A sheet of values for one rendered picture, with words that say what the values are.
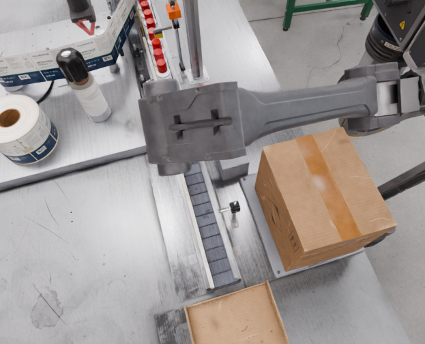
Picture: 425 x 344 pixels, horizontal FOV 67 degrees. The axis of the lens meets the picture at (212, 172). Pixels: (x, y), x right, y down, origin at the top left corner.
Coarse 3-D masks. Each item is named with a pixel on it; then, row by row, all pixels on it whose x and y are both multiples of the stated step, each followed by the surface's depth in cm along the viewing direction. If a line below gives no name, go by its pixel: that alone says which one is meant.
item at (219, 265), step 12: (192, 168) 113; (192, 180) 111; (192, 192) 109; (204, 192) 108; (192, 204) 107; (204, 204) 107; (204, 216) 105; (204, 228) 103; (216, 228) 103; (204, 240) 101; (216, 240) 101; (216, 252) 99; (216, 264) 98; (228, 264) 97; (216, 276) 96; (228, 276) 96
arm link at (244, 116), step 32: (384, 64) 51; (160, 96) 34; (192, 96) 32; (224, 96) 31; (256, 96) 34; (288, 96) 37; (320, 96) 41; (352, 96) 46; (160, 128) 35; (192, 128) 34; (224, 128) 31; (256, 128) 34; (288, 128) 38; (352, 128) 54; (160, 160) 36; (192, 160) 34
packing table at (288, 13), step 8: (288, 0) 245; (328, 0) 254; (344, 0) 253; (352, 0) 253; (360, 0) 254; (368, 0) 255; (288, 8) 249; (296, 8) 251; (304, 8) 252; (312, 8) 253; (320, 8) 254; (368, 8) 260; (288, 16) 255; (288, 24) 262
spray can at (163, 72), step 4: (160, 60) 109; (164, 60) 109; (156, 64) 108; (160, 64) 108; (164, 64) 108; (160, 68) 109; (164, 68) 109; (168, 68) 113; (156, 72) 112; (160, 72) 111; (164, 72) 111; (168, 72) 112; (160, 76) 111; (164, 76) 111; (168, 76) 112
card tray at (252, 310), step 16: (256, 288) 98; (192, 304) 97; (208, 304) 97; (224, 304) 97; (240, 304) 96; (256, 304) 96; (272, 304) 96; (192, 320) 95; (208, 320) 95; (224, 320) 95; (240, 320) 95; (256, 320) 94; (272, 320) 94; (192, 336) 91; (208, 336) 93; (224, 336) 93; (240, 336) 93; (256, 336) 92; (272, 336) 92
